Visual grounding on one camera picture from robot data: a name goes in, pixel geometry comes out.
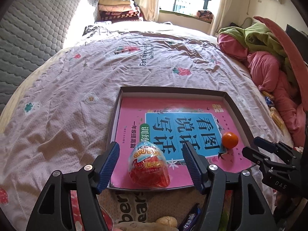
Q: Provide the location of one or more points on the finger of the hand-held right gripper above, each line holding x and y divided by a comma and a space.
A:
264, 142
252, 154

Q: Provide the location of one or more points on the black monitor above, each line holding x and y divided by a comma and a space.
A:
294, 35

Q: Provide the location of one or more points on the red-pink mat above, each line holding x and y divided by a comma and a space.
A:
286, 45

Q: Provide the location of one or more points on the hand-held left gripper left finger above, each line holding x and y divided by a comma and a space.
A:
109, 166

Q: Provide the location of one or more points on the grey quilted headboard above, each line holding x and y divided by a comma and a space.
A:
36, 28

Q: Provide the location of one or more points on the green blanket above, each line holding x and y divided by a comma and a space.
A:
259, 38

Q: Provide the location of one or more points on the small yellow snack packet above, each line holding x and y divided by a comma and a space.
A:
267, 94

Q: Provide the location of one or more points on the dark patterned folded blanket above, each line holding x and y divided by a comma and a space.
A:
120, 15

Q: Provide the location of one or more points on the black lace cloth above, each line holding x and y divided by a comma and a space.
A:
92, 30

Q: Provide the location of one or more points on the long yellow snack packet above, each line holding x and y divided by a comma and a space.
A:
277, 118

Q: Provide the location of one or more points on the cream curtain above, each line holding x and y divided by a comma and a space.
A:
146, 0
223, 7

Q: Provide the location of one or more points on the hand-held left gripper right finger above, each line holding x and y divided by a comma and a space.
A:
192, 163

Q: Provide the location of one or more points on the printed strawberry bed blanket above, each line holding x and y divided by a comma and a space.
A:
72, 89

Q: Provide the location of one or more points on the beige wrapped ball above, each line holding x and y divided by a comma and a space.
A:
166, 222

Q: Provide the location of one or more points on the small patterned folded blanket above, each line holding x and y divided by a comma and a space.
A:
204, 15

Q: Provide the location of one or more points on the red egg-shaped snack packet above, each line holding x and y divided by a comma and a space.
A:
149, 170

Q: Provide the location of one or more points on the blue cookie packet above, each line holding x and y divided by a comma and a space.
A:
190, 219

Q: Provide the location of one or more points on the pink and blue book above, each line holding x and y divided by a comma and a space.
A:
134, 115

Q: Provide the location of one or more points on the pink quilt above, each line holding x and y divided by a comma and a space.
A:
267, 69

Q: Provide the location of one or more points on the dark cardboard tray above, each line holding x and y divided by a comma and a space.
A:
115, 115

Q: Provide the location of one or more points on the small blue snack packet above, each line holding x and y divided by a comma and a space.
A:
269, 101

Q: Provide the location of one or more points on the small tangerine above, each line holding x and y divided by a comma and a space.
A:
229, 140

